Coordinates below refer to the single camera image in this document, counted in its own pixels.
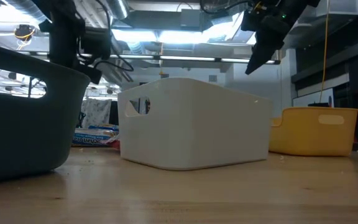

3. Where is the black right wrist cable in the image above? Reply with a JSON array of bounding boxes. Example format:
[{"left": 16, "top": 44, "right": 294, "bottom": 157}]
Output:
[{"left": 199, "top": 0, "right": 254, "bottom": 15}]

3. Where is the yellow plastic bin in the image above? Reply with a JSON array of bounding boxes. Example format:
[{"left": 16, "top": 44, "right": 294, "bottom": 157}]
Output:
[{"left": 268, "top": 106, "right": 358, "bottom": 157}]

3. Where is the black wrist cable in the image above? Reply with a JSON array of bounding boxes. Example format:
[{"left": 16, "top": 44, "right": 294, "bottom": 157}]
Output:
[
  {"left": 93, "top": 0, "right": 135, "bottom": 73},
  {"left": 199, "top": 0, "right": 254, "bottom": 15}
]

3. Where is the black ceiling cable reel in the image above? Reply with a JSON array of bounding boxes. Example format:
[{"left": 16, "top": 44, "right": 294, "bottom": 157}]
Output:
[{"left": 13, "top": 24, "right": 36, "bottom": 43}]

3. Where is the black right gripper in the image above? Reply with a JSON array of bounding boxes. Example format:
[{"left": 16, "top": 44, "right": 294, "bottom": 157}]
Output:
[{"left": 241, "top": 0, "right": 321, "bottom": 75}]

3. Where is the blue Maruchan noodle packet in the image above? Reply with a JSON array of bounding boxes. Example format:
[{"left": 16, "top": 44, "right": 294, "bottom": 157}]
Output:
[{"left": 71, "top": 123, "right": 121, "bottom": 147}]

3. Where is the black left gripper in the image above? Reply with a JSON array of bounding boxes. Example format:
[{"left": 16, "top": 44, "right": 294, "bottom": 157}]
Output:
[{"left": 39, "top": 12, "right": 103, "bottom": 85}]

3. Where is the white patterned cloth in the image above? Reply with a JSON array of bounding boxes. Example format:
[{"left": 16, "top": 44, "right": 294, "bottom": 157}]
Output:
[{"left": 81, "top": 98, "right": 113, "bottom": 129}]

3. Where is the long overhead light bar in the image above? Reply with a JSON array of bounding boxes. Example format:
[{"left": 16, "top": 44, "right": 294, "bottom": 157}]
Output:
[{"left": 78, "top": 53, "right": 282, "bottom": 65}]

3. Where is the dark blue plastic bin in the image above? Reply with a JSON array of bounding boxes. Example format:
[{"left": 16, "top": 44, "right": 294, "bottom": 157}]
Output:
[{"left": 0, "top": 41, "right": 91, "bottom": 184}]

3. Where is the white plastic bin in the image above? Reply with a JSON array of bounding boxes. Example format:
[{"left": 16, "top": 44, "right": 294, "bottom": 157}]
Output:
[{"left": 117, "top": 77, "right": 273, "bottom": 171}]

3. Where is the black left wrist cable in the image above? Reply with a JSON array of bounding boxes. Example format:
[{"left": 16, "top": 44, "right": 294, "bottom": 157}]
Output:
[{"left": 93, "top": 0, "right": 135, "bottom": 73}]

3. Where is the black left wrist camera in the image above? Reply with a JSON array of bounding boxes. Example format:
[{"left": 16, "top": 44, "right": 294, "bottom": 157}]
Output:
[{"left": 82, "top": 27, "right": 112, "bottom": 60}]

